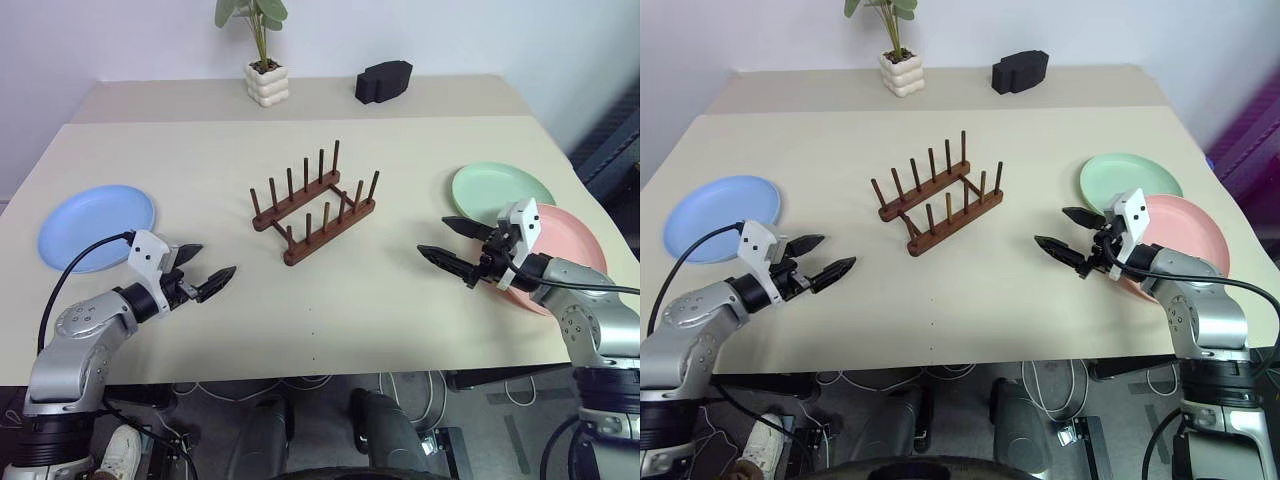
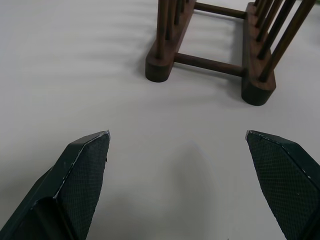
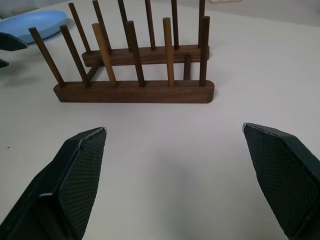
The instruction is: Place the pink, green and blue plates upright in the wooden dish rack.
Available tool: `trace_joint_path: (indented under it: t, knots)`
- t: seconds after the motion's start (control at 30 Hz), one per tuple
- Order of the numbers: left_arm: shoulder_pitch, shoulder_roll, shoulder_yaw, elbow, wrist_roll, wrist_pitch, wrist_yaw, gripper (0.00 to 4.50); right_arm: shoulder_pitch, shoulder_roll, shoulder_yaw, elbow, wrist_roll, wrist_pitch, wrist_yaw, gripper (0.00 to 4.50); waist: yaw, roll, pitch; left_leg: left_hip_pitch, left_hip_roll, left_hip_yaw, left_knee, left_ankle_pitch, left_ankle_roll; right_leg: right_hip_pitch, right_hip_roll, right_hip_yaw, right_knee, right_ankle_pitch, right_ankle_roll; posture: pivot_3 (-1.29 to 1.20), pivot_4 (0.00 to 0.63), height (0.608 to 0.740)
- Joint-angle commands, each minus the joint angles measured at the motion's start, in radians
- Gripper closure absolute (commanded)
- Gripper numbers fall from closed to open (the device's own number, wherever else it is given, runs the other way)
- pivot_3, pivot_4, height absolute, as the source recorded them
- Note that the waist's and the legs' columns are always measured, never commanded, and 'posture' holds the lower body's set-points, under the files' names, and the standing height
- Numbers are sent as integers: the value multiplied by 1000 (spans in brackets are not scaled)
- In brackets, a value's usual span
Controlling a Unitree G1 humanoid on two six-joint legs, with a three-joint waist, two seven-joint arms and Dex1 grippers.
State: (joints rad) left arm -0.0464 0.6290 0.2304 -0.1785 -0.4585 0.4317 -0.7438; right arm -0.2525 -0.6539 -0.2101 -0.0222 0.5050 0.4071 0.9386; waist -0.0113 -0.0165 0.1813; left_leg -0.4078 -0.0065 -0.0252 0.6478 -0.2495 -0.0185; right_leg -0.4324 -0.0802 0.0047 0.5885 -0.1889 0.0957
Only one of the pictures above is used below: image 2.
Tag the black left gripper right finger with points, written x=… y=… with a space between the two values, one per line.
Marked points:
x=282 y=180

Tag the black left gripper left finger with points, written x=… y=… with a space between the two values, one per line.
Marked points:
x=75 y=185

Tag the dark wooden dish rack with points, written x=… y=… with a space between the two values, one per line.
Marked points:
x=212 y=57

